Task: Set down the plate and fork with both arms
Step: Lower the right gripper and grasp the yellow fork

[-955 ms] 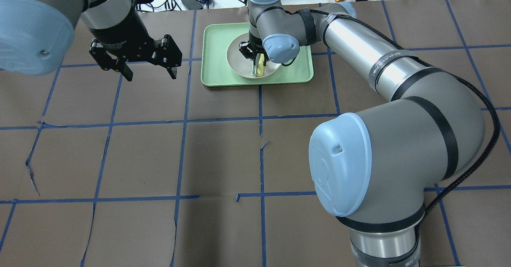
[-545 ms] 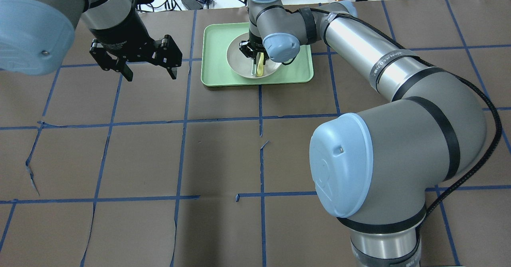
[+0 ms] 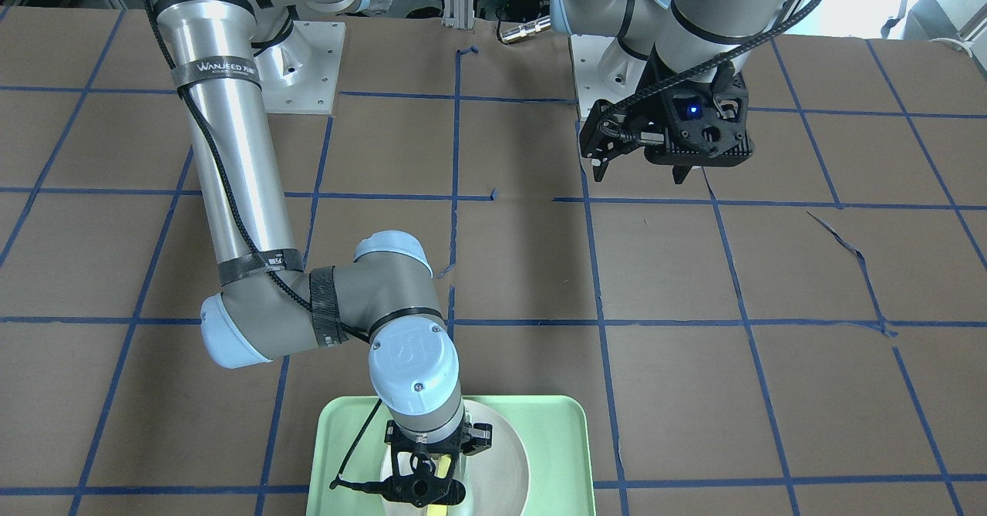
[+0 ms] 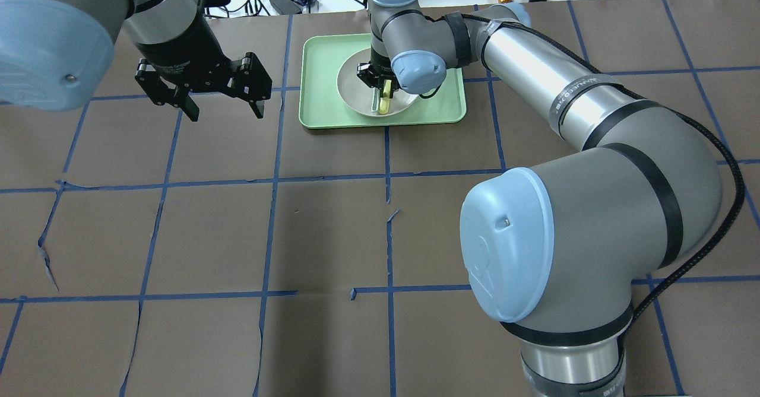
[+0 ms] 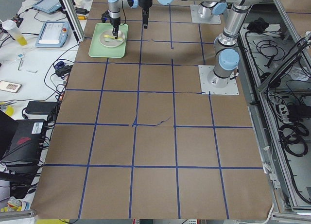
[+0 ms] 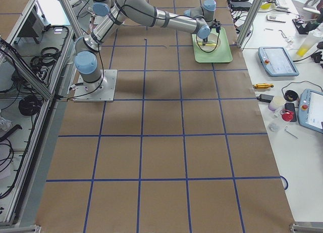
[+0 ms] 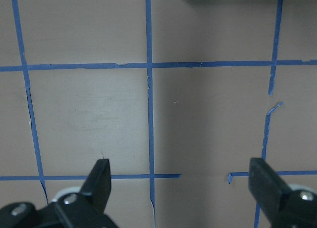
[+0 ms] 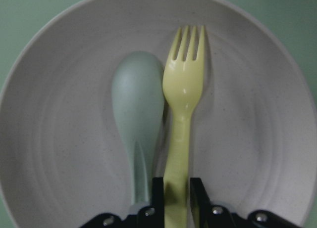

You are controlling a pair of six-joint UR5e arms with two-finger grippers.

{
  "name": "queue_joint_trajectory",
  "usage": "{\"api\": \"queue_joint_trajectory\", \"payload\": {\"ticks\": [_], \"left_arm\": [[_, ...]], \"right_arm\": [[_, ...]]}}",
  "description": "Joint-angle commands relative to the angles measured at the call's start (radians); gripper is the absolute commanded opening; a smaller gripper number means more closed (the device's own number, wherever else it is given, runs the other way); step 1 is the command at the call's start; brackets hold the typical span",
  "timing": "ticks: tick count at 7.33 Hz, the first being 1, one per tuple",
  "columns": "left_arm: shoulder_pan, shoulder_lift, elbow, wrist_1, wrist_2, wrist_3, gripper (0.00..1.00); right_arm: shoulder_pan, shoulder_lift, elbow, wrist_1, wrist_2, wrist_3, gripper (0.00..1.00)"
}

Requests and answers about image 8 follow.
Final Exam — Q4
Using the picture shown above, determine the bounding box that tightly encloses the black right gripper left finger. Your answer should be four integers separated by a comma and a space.
137, 177, 164, 228

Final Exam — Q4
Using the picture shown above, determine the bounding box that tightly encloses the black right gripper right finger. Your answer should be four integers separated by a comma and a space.
190, 178, 235, 228

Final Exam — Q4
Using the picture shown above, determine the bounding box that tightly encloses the beige round plate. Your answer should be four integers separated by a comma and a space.
0, 0, 317, 228

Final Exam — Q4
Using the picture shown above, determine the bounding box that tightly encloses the yellow plastic fork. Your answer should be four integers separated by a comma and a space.
162, 26, 206, 228

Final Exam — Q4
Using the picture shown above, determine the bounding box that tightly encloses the pale green plastic spoon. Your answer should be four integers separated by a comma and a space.
111, 51, 164, 205

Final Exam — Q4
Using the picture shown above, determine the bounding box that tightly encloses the light green plastic tray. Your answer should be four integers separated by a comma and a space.
0, 0, 317, 228

